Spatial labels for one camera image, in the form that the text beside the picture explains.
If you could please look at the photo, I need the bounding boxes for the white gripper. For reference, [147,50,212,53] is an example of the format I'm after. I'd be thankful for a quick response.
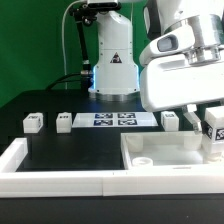
[140,54,224,134]

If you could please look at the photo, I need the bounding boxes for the white square tabletop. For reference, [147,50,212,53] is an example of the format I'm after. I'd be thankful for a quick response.
[121,131,224,170]

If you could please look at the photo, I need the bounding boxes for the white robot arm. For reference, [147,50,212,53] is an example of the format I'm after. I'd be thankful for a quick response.
[70,0,224,132]

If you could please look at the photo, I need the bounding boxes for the white U-shaped fence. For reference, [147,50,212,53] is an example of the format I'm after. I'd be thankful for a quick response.
[0,138,224,198]

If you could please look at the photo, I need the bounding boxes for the white marker sheet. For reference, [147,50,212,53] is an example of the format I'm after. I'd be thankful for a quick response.
[72,112,158,128]

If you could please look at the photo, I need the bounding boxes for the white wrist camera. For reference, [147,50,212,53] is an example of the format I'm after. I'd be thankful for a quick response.
[139,25,195,67]

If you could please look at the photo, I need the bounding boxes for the black cable bundle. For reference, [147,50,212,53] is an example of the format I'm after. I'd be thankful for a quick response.
[45,6,93,92]

